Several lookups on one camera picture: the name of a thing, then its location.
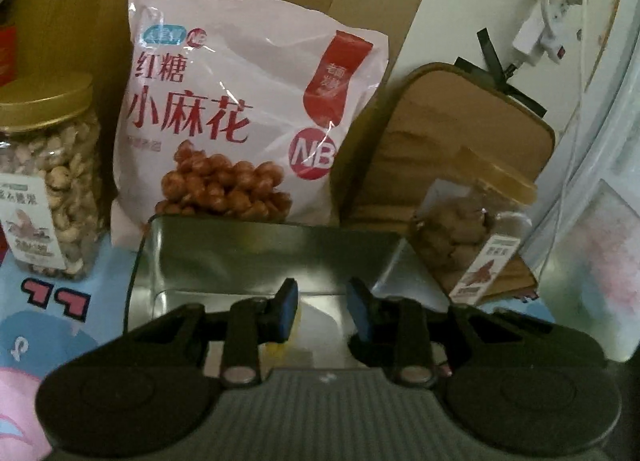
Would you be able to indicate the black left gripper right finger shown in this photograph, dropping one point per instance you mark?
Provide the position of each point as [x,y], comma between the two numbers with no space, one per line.
[396,335]

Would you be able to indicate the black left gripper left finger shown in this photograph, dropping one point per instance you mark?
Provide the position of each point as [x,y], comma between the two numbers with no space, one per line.
[249,324]

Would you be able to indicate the black box silver interior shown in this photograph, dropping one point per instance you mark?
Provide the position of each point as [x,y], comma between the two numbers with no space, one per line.
[215,263]

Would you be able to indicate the pecan jar gold lid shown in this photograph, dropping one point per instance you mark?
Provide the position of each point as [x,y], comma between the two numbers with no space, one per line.
[471,223]

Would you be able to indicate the pink snack bag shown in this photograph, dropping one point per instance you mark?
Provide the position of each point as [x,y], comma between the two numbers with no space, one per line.
[237,109]

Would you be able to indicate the cartoon pig bedsheet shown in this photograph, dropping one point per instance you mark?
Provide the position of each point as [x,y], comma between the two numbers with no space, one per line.
[46,322]

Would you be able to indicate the cashew jar gold lid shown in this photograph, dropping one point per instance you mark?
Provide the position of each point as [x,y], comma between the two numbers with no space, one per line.
[51,212]

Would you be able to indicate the white power strip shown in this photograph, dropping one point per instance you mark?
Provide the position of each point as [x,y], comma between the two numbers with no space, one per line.
[544,32]

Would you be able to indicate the red gift bag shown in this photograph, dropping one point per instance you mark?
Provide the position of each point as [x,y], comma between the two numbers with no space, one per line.
[7,54]

